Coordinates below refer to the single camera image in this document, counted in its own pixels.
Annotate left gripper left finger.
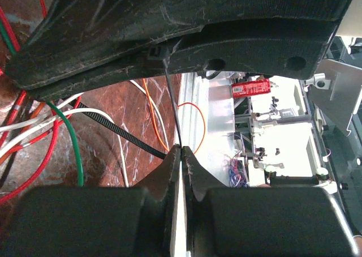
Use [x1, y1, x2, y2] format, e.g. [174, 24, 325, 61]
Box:
[1, 145, 180, 256]

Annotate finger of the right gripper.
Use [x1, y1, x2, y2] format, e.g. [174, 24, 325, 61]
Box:
[29, 20, 337, 101]
[5, 0, 352, 89]

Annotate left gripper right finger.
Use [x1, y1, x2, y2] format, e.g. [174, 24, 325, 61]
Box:
[181, 146, 358, 256]

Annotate black zip tie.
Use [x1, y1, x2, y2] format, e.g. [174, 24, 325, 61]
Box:
[75, 46, 183, 159]

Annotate red wire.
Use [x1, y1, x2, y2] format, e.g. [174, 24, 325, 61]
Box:
[0, 0, 83, 205]

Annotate green wire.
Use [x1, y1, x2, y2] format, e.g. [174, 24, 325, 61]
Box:
[0, 22, 85, 187]

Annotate white wire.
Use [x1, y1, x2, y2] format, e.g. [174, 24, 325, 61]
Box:
[0, 80, 170, 187]

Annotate orange wire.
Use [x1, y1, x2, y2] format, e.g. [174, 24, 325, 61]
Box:
[0, 78, 206, 166]

